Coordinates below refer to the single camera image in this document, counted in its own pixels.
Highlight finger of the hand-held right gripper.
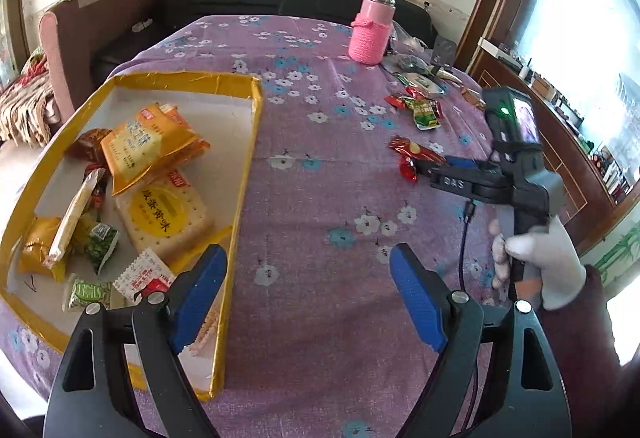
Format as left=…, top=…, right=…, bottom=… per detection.
left=415, top=160, right=506, bottom=201
left=445, top=157, right=501, bottom=171

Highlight white red sachet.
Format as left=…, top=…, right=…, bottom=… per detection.
left=112, top=248, right=177, bottom=306

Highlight bright window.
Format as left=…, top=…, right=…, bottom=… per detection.
left=510, top=0, right=640, bottom=169

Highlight shiny red candy packet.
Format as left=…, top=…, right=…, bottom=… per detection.
left=389, top=136, right=448, bottom=164

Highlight wooden cabinet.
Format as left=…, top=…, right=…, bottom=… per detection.
left=467, top=38, right=640, bottom=259

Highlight green bamboo wall sticker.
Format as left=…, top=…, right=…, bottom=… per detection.
left=592, top=225, right=640, bottom=289

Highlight light green snack packet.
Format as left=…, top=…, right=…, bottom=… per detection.
left=62, top=273, right=113, bottom=314

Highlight beige ridged wafer snack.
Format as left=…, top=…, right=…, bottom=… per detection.
left=187, top=308, right=220, bottom=359

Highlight crinkled orange snack packet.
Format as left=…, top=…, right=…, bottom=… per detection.
left=160, top=103, right=211, bottom=164

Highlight maroon armchair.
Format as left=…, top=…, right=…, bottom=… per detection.
left=39, top=0, right=162, bottom=129

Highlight long beige snack packet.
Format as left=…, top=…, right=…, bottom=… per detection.
left=42, top=167, right=107, bottom=269

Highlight wooden glass door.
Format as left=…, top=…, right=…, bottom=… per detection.
left=0, top=0, right=28, bottom=89

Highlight white tray with yellow tape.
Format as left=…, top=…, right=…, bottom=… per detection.
left=0, top=72, right=265, bottom=403

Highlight clear plastic bag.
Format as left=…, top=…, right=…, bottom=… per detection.
left=390, top=20, right=431, bottom=54

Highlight orange cracker packet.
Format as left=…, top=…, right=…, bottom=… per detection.
left=100, top=102, right=200, bottom=196

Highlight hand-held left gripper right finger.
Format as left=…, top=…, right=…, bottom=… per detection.
left=390, top=243, right=571, bottom=438

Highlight brown snack packet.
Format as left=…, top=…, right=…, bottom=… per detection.
left=65, top=128, right=113, bottom=164

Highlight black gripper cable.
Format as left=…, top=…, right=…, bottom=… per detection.
left=459, top=200, right=481, bottom=438

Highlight purple floral tablecloth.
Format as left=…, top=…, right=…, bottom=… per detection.
left=0, top=13, right=566, bottom=438

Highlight red patterned cloth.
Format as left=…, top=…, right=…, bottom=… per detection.
left=27, top=48, right=51, bottom=84

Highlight black pouch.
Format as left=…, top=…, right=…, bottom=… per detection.
left=431, top=38, right=457, bottom=69

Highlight white green packet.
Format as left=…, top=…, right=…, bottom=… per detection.
left=397, top=72, right=446, bottom=94

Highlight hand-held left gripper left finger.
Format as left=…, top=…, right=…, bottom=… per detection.
left=42, top=244, right=228, bottom=438

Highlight person's right hand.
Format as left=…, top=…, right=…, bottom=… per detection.
left=492, top=215, right=586, bottom=311

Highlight pink knit-covered bottle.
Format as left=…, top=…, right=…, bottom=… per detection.
left=348, top=0, right=397, bottom=65

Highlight brown patterned blanket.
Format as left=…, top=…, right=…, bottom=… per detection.
left=0, top=45, right=61, bottom=149

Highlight yellow snack packet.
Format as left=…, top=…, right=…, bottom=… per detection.
left=19, top=215, right=68, bottom=283

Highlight dark green snack packet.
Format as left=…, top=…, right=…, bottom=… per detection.
left=75, top=213, right=121, bottom=275

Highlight cracker packet round yellow label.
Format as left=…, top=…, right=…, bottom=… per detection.
left=114, top=168, right=213, bottom=264

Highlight person's right forearm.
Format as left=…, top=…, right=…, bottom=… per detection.
left=537, top=263, right=628, bottom=438

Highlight dark plastic bag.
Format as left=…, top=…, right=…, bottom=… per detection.
left=384, top=53, right=433, bottom=75

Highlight green snack packet red edges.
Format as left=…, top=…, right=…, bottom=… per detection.
left=409, top=99, right=443, bottom=131

